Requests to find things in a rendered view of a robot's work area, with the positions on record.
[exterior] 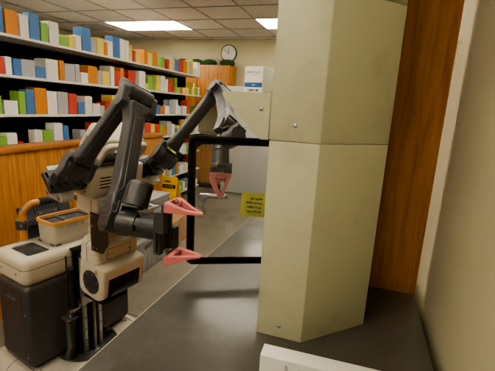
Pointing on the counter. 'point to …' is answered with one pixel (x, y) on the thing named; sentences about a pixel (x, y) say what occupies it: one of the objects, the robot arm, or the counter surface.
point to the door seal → (192, 195)
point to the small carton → (258, 79)
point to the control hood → (253, 110)
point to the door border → (194, 191)
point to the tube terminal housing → (326, 162)
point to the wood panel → (415, 140)
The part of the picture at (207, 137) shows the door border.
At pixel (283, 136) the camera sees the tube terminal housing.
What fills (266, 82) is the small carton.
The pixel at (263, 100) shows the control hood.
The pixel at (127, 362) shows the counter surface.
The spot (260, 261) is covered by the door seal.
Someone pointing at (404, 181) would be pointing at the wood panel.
